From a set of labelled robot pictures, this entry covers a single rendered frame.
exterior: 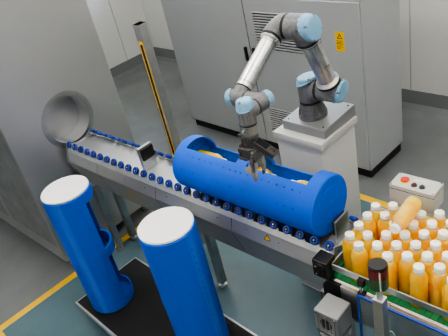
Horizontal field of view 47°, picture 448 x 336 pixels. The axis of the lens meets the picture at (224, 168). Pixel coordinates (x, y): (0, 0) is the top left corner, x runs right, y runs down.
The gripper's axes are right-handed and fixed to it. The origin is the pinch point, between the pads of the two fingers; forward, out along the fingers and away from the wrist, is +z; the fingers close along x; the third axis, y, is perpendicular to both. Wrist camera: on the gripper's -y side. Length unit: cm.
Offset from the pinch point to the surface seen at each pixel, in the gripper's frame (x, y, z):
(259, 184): -4.2, 4.7, 8.2
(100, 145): -39, 161, 31
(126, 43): -334, 446, 69
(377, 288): 33, -64, 11
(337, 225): -7.7, -30.1, 23.9
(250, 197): -1.8, 9.5, 15.0
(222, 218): -8, 35, 38
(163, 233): 26, 42, 24
